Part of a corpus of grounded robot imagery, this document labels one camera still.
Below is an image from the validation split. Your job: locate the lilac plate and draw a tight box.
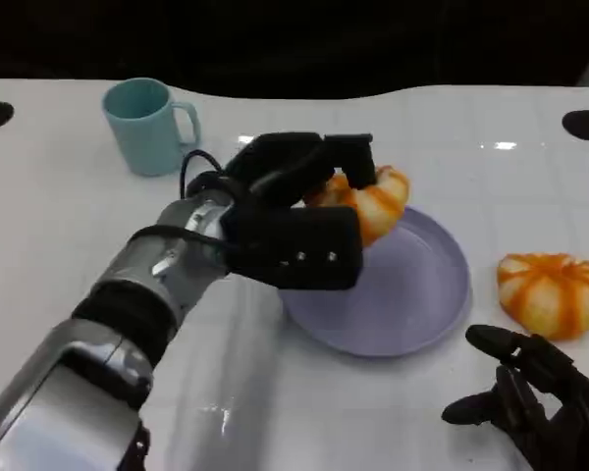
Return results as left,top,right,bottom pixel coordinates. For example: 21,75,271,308
278,205,472,358

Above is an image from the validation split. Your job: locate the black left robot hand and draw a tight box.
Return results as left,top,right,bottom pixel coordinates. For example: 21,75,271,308
188,131,377,210

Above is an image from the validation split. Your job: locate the pale green mug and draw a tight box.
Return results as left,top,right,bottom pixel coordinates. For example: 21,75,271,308
101,77,202,178

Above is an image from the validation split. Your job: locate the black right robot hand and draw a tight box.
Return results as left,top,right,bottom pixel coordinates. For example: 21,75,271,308
441,324,589,471

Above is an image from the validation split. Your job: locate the black looping arm cable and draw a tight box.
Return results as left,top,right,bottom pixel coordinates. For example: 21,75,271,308
178,148,227,198

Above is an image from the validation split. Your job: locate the orange and white bread roll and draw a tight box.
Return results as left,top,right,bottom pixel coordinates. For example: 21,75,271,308
496,251,589,341
302,165,411,249

